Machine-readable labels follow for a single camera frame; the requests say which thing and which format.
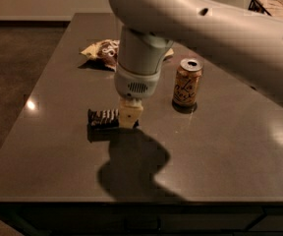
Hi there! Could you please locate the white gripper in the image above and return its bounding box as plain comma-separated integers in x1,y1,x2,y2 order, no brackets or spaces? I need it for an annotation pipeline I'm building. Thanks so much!
114,26,173,129

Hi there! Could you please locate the black rxbar chocolate wrapper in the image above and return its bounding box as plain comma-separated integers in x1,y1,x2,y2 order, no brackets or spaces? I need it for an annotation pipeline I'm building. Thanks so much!
87,108,140,130

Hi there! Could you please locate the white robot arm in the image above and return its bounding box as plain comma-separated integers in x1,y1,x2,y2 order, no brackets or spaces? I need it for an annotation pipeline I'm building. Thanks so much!
109,0,283,107

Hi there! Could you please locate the brown chip bag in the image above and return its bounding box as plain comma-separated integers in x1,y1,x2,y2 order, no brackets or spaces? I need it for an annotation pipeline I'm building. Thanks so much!
80,38,175,73

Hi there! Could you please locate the orange la croix can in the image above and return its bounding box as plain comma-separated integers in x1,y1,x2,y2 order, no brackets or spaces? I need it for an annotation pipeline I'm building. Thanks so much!
173,58,202,107

